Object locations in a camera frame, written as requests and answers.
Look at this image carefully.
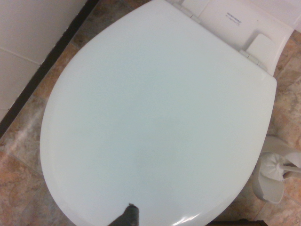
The white toilet brush holder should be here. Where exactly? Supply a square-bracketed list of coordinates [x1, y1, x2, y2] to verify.
[253, 134, 301, 204]

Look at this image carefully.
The white toilet seat lid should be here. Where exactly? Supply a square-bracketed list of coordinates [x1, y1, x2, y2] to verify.
[39, 0, 277, 226]

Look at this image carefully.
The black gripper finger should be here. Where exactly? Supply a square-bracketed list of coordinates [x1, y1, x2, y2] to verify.
[109, 203, 140, 226]

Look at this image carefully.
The white porcelain toilet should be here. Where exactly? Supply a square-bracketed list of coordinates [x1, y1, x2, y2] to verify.
[168, 0, 297, 77]

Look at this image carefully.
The white toilet brush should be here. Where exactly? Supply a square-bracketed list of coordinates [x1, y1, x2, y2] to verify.
[261, 152, 301, 182]

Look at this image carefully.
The black wall baseboard strip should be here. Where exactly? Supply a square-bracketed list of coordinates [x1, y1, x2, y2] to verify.
[0, 0, 97, 135]

